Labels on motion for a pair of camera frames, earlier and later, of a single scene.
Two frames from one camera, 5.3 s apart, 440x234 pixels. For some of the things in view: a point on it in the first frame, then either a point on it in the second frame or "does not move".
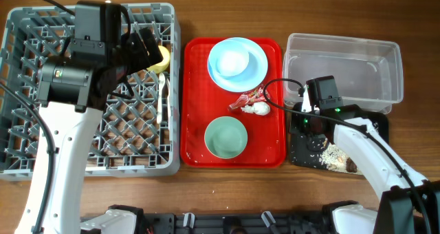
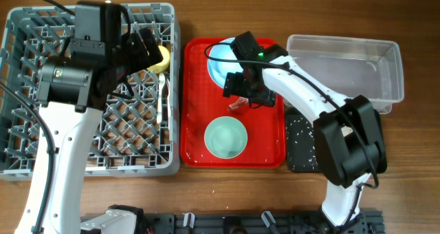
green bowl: (225, 137) does not move
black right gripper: (295, 125) -> (233, 86)
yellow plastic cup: (161, 66) does not move
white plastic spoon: (161, 81) does not move
